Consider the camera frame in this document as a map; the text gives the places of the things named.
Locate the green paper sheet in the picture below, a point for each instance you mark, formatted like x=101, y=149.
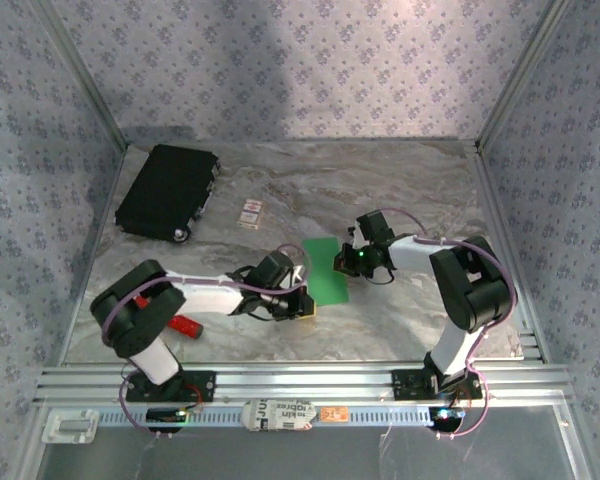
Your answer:
x=325, y=280

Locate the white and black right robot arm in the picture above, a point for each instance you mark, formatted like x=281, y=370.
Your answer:
x=472, y=285

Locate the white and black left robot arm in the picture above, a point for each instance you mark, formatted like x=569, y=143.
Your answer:
x=140, y=300

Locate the small red white card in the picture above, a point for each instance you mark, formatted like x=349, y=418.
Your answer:
x=250, y=213

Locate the silver metal ball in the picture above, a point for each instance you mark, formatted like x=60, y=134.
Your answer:
x=181, y=234

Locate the red cylinder with silver end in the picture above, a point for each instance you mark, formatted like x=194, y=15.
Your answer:
x=187, y=327

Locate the white printed label roll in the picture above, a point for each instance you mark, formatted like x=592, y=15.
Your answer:
x=280, y=415

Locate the orange label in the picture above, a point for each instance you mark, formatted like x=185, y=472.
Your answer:
x=334, y=414

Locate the black rectangular case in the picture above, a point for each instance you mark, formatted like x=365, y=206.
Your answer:
x=170, y=185

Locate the left controller board with LED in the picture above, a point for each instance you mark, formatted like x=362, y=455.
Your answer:
x=165, y=415

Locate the controller board with led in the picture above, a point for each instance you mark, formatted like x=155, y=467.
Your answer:
x=165, y=415
x=445, y=414

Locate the right controller board with LED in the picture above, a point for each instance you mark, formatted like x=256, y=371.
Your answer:
x=445, y=414

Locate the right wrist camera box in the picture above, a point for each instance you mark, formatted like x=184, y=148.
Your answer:
x=353, y=233

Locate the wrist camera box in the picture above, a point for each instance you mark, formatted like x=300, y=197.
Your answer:
x=297, y=275
x=353, y=233

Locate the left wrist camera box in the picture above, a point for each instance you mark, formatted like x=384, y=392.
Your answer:
x=297, y=275

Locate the aluminium mounting rail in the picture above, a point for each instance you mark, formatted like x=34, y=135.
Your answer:
x=305, y=382

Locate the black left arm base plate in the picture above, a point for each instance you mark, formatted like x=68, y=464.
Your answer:
x=200, y=387

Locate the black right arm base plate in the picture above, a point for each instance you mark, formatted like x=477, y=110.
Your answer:
x=405, y=385

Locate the aluminium side rail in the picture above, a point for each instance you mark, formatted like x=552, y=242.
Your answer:
x=492, y=200
x=89, y=260

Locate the aluminium frame post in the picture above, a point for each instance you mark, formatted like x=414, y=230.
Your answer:
x=520, y=75
x=86, y=75

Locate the white plastic bracket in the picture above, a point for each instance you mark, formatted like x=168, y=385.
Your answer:
x=70, y=426

